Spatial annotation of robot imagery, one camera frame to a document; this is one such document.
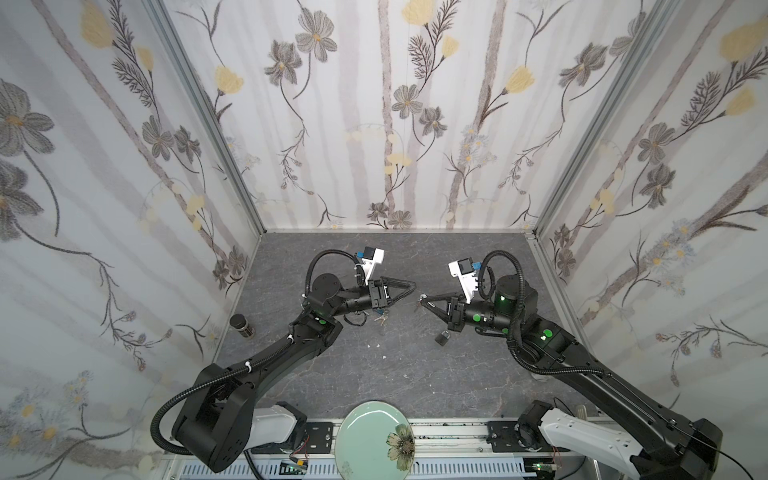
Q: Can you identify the silver key bunch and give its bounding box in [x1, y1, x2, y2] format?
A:
[375, 311, 389, 326]

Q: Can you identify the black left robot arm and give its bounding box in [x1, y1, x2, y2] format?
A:
[150, 247, 416, 473]

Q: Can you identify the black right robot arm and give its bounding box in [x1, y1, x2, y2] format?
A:
[420, 250, 723, 479]

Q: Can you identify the green floral plate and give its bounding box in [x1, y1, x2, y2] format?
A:
[334, 401, 416, 480]

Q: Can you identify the black cylindrical container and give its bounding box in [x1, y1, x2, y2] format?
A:
[229, 314, 254, 339]

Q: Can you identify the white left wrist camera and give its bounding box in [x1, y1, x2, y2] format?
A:
[356, 246, 385, 285]

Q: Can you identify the black corrugated cable hose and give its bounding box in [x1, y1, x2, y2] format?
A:
[149, 359, 289, 456]

